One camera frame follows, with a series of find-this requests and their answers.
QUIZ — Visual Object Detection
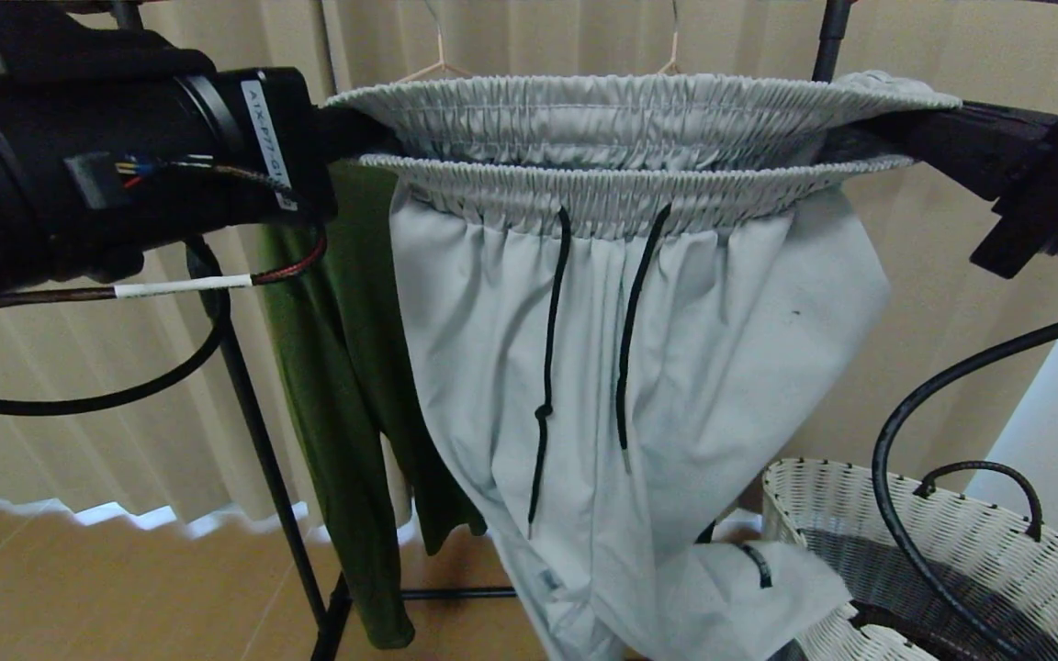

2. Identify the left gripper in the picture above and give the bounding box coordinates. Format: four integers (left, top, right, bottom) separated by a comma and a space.
0, 66, 337, 293

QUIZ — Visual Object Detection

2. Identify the green long-sleeved shirt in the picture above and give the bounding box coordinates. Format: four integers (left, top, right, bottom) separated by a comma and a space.
258, 161, 489, 650

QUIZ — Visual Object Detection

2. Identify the pink clothes hanger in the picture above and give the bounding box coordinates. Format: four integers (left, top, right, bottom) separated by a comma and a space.
656, 0, 688, 77
396, 0, 477, 84

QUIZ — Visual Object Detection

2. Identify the pale grey garment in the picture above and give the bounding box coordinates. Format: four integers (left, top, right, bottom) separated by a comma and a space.
322, 72, 962, 661

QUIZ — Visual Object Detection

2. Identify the black clothes rack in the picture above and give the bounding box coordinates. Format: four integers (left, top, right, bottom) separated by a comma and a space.
107, 0, 1058, 661

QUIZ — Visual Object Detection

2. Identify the white laundry basket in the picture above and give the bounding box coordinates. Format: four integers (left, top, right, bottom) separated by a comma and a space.
760, 457, 1058, 661

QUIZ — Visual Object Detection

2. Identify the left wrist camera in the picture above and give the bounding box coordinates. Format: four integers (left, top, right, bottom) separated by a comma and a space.
0, 0, 218, 88

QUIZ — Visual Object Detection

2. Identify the black cable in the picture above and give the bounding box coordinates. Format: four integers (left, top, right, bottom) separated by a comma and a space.
872, 280, 1058, 661
0, 234, 232, 416

